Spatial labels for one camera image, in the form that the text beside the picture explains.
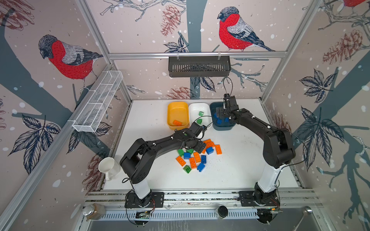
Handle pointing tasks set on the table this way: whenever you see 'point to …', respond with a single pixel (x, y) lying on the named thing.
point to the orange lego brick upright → (192, 163)
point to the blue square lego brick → (215, 115)
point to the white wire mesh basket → (88, 118)
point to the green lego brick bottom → (187, 169)
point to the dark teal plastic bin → (222, 123)
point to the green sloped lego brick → (199, 121)
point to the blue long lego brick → (219, 121)
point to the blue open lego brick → (204, 159)
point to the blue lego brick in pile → (187, 155)
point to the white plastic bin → (194, 109)
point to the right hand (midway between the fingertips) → (223, 110)
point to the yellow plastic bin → (178, 115)
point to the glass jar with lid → (94, 211)
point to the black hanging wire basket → (199, 66)
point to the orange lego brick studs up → (197, 157)
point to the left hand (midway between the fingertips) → (200, 144)
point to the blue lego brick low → (200, 167)
